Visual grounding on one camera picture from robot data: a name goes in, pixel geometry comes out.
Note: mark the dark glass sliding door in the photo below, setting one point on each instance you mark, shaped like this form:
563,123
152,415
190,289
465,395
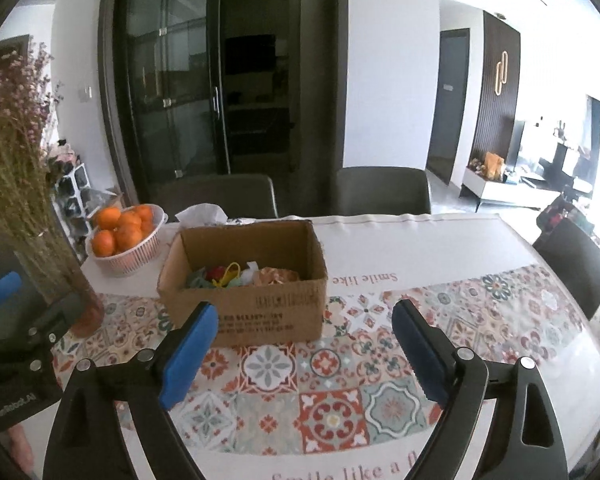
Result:
180,85

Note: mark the white low cabinet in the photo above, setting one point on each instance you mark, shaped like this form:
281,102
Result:
505,192

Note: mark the dark room door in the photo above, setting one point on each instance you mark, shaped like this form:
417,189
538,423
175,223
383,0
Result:
447,110

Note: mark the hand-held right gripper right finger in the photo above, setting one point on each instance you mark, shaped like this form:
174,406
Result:
420,355

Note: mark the white tissue paper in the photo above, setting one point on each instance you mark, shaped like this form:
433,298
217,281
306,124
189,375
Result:
202,214

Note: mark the orange paper bag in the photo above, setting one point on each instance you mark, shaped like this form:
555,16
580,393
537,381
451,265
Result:
494,166

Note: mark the gold wall ornament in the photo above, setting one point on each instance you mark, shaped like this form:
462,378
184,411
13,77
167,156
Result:
502,72

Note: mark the white shoe rack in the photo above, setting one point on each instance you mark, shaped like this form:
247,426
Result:
75,195

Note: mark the dried pink flower bunch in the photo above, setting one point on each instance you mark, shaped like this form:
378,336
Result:
15,160

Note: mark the dark grey dining chair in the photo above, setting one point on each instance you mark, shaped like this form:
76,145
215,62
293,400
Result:
215,195
575,265
380,190

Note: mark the white plastic fruit basket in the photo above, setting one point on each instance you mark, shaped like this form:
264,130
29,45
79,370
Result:
130,260

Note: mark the glass flower vase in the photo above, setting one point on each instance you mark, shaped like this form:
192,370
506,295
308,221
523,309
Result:
85,315

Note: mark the brown cardboard box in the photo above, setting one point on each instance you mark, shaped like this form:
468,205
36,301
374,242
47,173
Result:
280,310

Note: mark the orange fruit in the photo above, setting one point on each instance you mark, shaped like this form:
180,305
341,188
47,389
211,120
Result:
130,220
128,237
102,242
145,212
107,217

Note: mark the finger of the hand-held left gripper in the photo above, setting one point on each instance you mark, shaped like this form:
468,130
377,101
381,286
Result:
60,317
0,290

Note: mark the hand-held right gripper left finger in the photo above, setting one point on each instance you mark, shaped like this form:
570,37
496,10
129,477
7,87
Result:
190,355

